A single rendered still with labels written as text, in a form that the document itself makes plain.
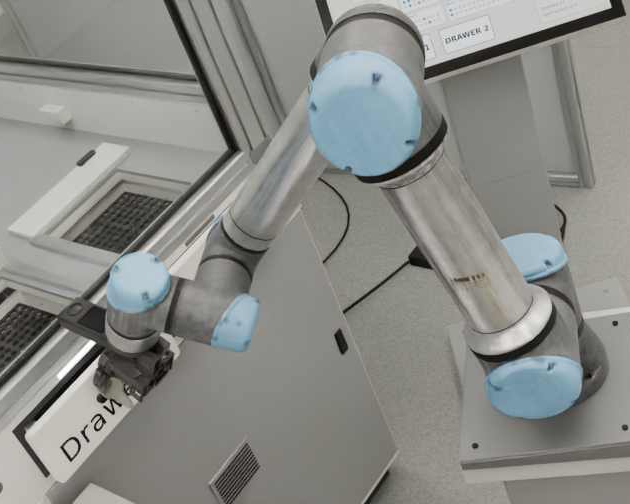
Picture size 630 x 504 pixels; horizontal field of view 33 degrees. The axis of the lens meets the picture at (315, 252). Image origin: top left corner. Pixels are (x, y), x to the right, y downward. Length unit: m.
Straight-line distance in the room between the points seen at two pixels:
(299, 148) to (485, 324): 0.31
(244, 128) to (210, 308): 0.60
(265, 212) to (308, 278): 0.72
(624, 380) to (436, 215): 0.48
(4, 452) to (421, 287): 1.60
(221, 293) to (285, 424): 0.80
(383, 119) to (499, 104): 1.07
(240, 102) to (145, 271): 0.60
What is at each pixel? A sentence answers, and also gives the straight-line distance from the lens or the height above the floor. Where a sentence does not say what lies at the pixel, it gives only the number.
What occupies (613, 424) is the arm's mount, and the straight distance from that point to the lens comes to 1.49.
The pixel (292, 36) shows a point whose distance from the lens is 3.30.
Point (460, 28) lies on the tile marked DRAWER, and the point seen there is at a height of 1.01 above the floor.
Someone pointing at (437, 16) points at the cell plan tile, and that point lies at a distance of 1.97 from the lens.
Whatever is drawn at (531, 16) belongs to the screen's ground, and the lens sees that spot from 1.97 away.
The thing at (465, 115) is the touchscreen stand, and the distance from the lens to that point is 2.13.
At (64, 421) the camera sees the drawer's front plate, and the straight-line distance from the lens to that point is 1.66.
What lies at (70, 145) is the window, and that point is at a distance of 1.64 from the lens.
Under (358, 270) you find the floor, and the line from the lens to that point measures 3.12.
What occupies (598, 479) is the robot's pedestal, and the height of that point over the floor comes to 0.66.
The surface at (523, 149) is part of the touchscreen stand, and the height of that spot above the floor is 0.68.
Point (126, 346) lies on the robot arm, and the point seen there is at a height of 1.08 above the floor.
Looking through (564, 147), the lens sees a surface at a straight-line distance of 3.13.
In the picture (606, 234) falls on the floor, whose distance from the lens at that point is 3.00.
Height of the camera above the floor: 1.93
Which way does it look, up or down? 37 degrees down
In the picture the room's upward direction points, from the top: 22 degrees counter-clockwise
